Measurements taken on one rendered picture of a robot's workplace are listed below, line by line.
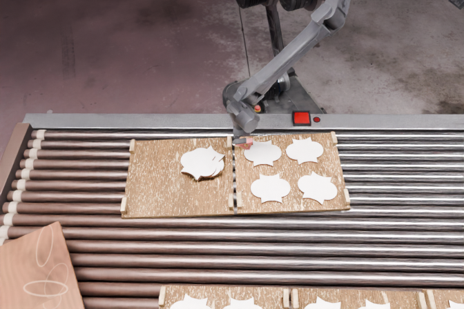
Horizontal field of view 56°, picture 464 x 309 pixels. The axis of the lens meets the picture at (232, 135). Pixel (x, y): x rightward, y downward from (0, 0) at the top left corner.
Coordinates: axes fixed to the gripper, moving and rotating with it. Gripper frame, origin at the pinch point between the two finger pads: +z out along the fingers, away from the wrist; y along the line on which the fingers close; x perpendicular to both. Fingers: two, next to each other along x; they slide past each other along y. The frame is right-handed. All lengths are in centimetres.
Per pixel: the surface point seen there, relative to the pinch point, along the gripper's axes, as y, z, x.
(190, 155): -6.2, -2.4, 21.9
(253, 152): -2.7, 6.6, -1.0
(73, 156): -2, -7, 71
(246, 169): -9.8, 6.9, 1.9
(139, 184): -16.7, -3.0, 41.8
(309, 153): -3.1, 11.8, -22.3
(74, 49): 168, 69, 163
